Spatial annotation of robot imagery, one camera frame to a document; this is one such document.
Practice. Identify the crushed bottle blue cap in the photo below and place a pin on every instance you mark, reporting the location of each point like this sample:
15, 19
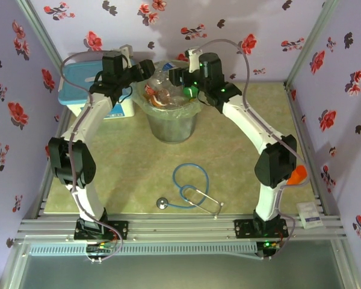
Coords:
167, 64

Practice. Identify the red label bottle orange cap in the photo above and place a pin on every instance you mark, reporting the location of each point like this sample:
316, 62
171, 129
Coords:
148, 89

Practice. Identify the green plastic bottle yellow cap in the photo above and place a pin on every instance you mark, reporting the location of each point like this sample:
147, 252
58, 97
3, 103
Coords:
190, 92

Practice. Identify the brown labelled plastic bottle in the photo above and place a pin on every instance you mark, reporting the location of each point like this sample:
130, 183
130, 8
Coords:
158, 97

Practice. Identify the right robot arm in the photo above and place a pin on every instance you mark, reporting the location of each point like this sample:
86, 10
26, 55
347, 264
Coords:
249, 120

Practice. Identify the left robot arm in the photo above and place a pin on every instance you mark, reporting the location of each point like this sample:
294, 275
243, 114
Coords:
87, 120

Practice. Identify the pale green bin liner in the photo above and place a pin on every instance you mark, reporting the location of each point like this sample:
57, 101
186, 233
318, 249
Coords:
192, 110

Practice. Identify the grey translucent waste bin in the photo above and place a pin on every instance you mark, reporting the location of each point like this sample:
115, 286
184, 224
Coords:
171, 129

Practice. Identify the white storage box blue lid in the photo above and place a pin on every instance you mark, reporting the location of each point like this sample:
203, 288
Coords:
75, 78

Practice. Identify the orange plastic cup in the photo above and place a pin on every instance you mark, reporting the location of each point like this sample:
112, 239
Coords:
298, 175

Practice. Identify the blue stethoscope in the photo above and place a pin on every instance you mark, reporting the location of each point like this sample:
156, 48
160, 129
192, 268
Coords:
162, 203

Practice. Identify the small white carton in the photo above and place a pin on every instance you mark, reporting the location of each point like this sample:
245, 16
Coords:
310, 215

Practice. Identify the left circuit board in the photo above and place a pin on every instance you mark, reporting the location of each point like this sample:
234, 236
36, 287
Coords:
99, 248

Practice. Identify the circuit board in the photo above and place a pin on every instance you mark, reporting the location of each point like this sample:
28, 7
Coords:
99, 248
269, 245

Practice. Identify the right circuit board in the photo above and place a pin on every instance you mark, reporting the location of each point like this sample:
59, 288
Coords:
269, 245

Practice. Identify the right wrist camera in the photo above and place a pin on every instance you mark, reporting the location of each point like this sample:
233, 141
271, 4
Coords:
193, 60

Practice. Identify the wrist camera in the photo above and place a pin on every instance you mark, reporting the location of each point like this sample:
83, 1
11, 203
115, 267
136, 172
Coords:
126, 51
193, 60

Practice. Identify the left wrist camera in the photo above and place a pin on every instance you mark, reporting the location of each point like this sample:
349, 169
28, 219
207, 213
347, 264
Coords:
126, 51

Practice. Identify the aluminium frame post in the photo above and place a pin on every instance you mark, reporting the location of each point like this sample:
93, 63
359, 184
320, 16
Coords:
41, 33
312, 39

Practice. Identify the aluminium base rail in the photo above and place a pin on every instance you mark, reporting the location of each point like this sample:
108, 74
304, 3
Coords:
180, 227

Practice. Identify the right black mount plate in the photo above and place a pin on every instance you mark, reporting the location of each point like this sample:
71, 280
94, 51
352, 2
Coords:
243, 228

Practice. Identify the black mount plate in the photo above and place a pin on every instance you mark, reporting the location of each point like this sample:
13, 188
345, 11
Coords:
243, 228
117, 230

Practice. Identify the left black mount plate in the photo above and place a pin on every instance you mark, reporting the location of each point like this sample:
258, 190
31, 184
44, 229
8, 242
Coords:
117, 230

